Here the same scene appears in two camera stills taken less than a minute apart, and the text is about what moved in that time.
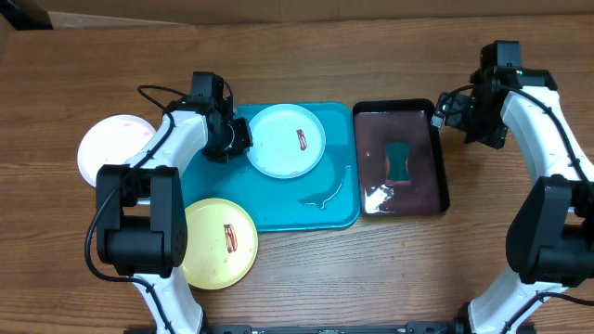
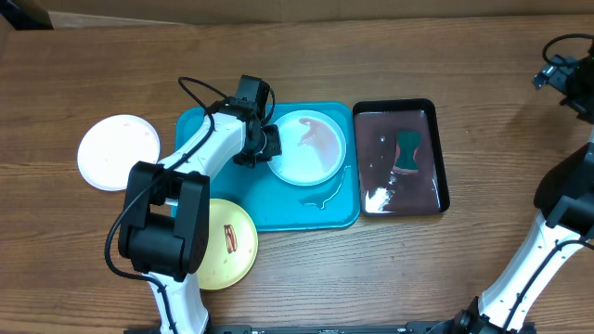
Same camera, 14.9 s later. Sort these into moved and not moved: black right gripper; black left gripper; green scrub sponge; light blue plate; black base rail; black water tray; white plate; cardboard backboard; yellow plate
Moved: black right gripper; green scrub sponge; black left gripper; light blue plate
Not moved: black water tray; cardboard backboard; black base rail; yellow plate; white plate
